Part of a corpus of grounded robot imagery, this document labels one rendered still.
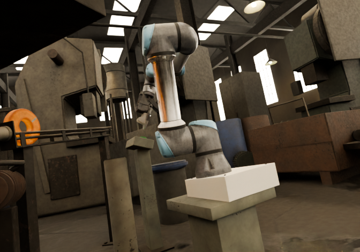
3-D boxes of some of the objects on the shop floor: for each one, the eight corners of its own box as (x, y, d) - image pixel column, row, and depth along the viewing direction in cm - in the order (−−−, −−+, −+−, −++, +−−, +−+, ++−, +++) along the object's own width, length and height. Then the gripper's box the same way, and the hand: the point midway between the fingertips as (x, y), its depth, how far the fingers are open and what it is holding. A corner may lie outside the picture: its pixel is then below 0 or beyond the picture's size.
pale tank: (117, 177, 857) (103, 61, 924) (113, 176, 939) (100, 70, 1007) (141, 172, 895) (126, 61, 962) (136, 172, 977) (122, 69, 1045)
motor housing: (-35, 381, 61) (-40, 174, 69) (-8, 330, 81) (-14, 173, 89) (23, 356, 67) (13, 166, 75) (36, 313, 87) (26, 167, 95)
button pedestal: (147, 260, 116) (129, 136, 125) (135, 246, 138) (122, 141, 147) (176, 249, 123) (158, 133, 132) (161, 237, 144) (147, 138, 154)
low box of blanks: (379, 169, 233) (361, 105, 243) (344, 185, 195) (323, 108, 205) (294, 171, 311) (283, 123, 321) (257, 183, 273) (245, 127, 283)
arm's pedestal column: (233, 242, 120) (224, 190, 124) (309, 267, 86) (292, 195, 90) (164, 274, 99) (155, 210, 103) (227, 325, 65) (210, 227, 69)
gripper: (138, 94, 142) (130, 127, 136) (142, 89, 134) (134, 125, 128) (151, 98, 145) (144, 131, 139) (156, 94, 136) (149, 128, 130)
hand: (145, 127), depth 134 cm, fingers closed
